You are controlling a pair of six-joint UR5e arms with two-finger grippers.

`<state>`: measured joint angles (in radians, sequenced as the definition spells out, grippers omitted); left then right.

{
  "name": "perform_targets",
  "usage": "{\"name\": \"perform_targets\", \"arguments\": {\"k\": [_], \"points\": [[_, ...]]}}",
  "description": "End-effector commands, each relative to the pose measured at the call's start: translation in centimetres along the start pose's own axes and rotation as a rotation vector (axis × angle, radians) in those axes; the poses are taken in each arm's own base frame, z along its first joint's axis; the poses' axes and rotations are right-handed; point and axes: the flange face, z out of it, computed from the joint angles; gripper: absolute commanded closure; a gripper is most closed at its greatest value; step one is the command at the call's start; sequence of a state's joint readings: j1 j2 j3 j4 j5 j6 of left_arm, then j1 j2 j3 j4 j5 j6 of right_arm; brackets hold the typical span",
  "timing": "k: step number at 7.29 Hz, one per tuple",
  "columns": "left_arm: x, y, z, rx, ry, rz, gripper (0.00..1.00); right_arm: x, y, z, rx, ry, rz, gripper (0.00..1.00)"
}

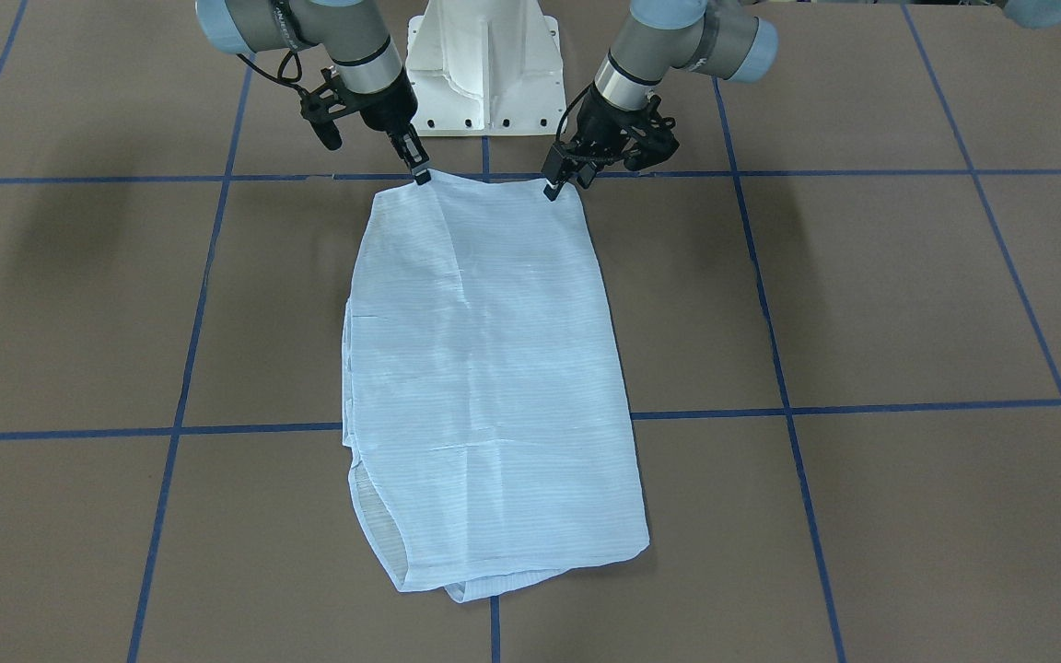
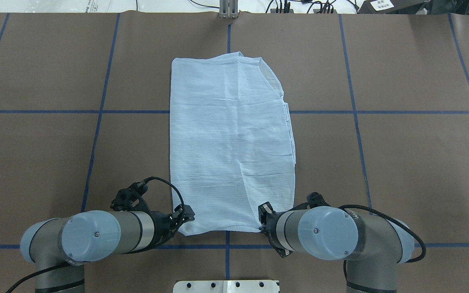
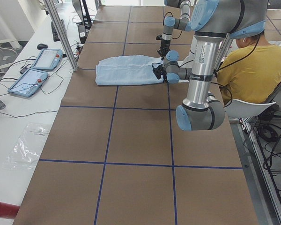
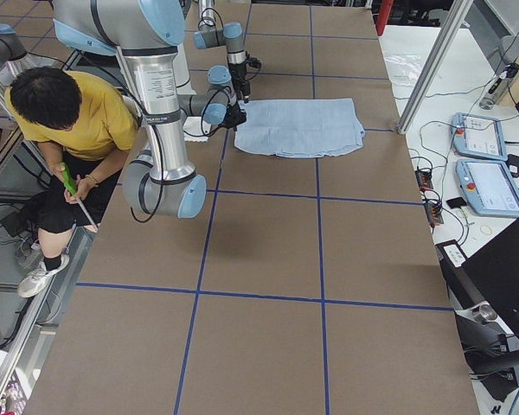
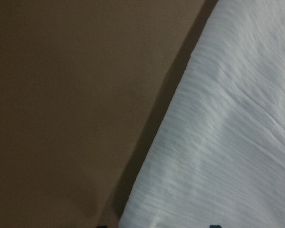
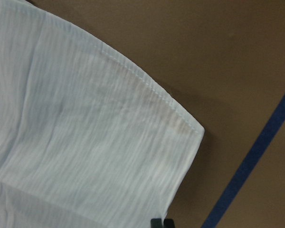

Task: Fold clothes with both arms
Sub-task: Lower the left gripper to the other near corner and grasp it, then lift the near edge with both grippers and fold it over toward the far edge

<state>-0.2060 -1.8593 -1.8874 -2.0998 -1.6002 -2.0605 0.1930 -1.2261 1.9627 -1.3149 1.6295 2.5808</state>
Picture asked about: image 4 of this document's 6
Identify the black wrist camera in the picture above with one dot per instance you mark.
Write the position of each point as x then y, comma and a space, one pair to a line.
253, 62

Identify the light blue button-up shirt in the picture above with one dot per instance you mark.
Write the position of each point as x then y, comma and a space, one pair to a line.
300, 128

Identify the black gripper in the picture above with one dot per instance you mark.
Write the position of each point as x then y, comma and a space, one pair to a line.
235, 116
240, 82

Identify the clear plastic bag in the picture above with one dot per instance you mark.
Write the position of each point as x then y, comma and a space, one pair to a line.
404, 69

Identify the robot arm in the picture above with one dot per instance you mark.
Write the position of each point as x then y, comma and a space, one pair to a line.
212, 33
145, 37

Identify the person in yellow shirt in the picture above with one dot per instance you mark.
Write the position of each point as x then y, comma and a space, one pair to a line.
84, 131

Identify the blue teach pendant near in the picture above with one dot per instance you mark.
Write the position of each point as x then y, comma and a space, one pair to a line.
488, 187

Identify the blue teach pendant far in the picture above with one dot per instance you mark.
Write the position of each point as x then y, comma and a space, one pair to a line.
478, 136

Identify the aluminium frame post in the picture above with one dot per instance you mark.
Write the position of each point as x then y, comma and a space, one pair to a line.
444, 40

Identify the green tool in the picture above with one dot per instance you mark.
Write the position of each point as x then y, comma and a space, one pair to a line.
71, 186

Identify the blue teach pendant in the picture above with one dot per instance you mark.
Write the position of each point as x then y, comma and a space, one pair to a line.
478, 136
488, 187

